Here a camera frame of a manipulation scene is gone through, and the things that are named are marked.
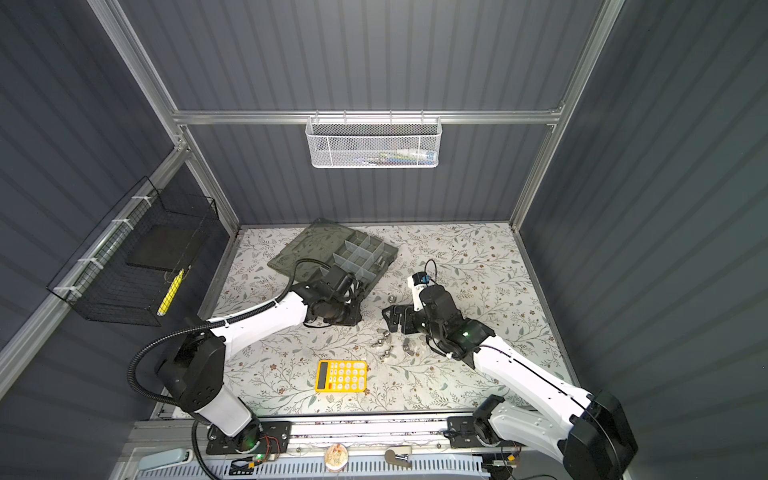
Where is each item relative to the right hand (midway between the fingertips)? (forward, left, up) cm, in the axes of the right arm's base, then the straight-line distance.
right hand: (399, 312), depth 78 cm
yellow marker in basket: (-1, +53, +13) cm, 55 cm away
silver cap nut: (+13, +3, -16) cm, 21 cm away
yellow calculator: (-12, +16, -15) cm, 25 cm away
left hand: (+3, +11, -8) cm, 14 cm away
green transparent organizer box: (+39, +28, -15) cm, 50 cm away
